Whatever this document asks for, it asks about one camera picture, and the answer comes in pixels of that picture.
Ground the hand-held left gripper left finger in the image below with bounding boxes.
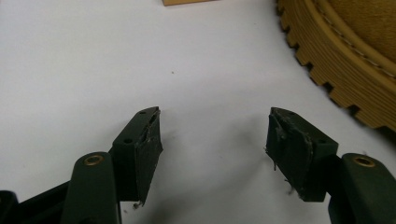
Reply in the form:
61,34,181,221
108,105,163,207

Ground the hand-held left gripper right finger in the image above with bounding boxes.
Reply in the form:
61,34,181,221
265,106,340,203

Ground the tan suede boot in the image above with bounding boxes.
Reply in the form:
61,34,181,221
275,0,396,133

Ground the wooden shoe rack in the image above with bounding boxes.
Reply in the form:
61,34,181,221
162,0,219,7

